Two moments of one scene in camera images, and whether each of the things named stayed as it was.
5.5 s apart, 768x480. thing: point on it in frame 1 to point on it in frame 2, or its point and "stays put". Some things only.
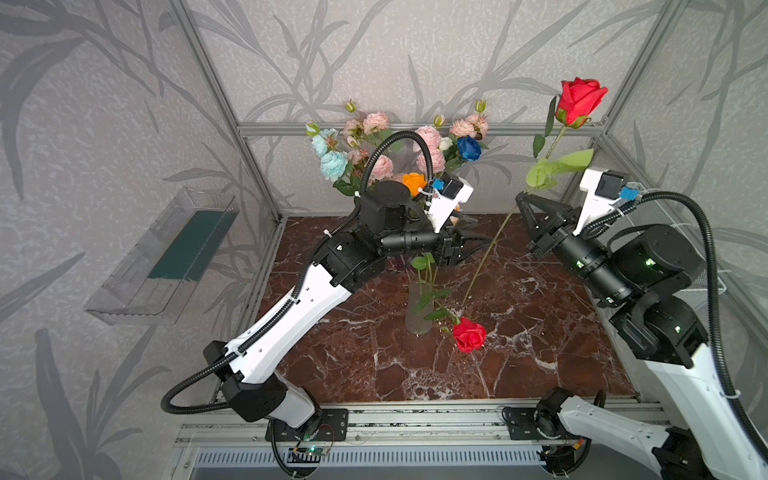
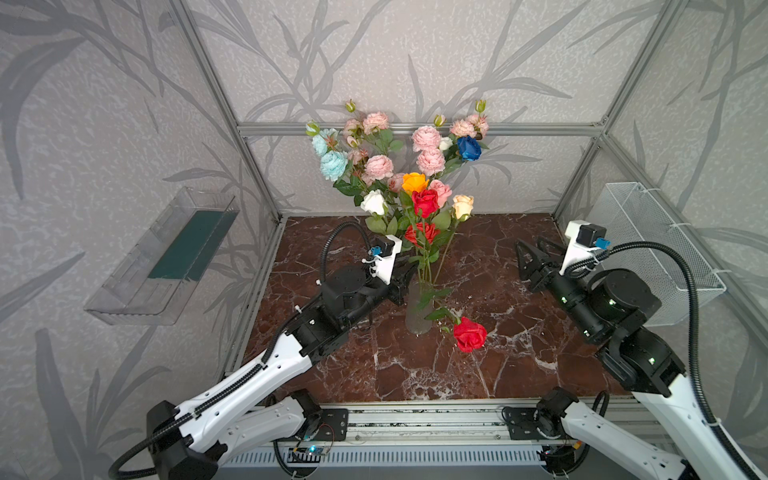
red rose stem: x=468 y=335 stays put
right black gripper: x=552 y=231 to x=549 y=274
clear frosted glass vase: x=419 y=307 stays put
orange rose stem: x=414 y=181 stays put
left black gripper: x=450 y=245 to x=395 y=287
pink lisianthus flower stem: x=473 y=126 stays put
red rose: x=577 y=99 to x=426 y=202
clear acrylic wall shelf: x=149 y=284 stays put
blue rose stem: x=469 y=148 stays put
